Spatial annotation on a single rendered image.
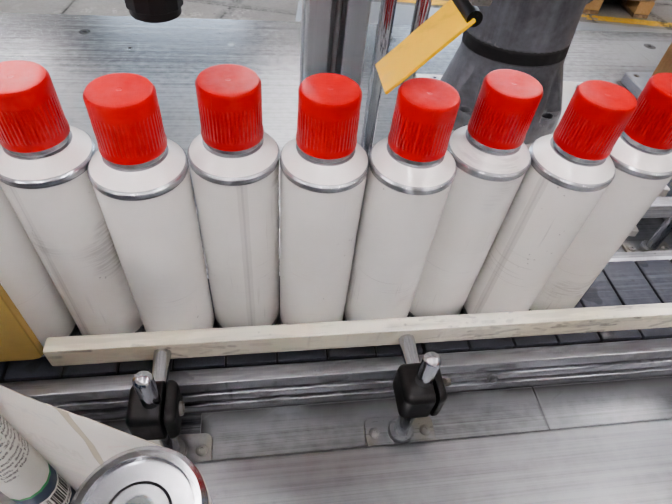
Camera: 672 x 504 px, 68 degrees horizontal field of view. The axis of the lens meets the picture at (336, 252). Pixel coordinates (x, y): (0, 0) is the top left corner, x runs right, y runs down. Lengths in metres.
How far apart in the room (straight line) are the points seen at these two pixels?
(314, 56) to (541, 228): 0.20
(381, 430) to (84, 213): 0.27
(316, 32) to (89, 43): 0.57
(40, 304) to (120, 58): 0.54
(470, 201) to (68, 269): 0.25
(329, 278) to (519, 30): 0.35
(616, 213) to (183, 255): 0.28
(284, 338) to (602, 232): 0.23
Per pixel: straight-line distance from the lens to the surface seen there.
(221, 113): 0.26
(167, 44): 0.89
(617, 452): 0.43
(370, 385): 0.41
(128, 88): 0.27
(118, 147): 0.27
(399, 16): 1.03
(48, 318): 0.40
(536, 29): 0.58
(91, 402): 0.42
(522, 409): 0.47
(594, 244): 0.40
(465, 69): 0.61
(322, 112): 0.26
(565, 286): 0.43
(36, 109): 0.29
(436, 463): 0.37
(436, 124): 0.27
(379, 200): 0.30
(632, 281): 0.54
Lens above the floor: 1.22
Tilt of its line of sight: 48 degrees down
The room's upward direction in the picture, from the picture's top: 7 degrees clockwise
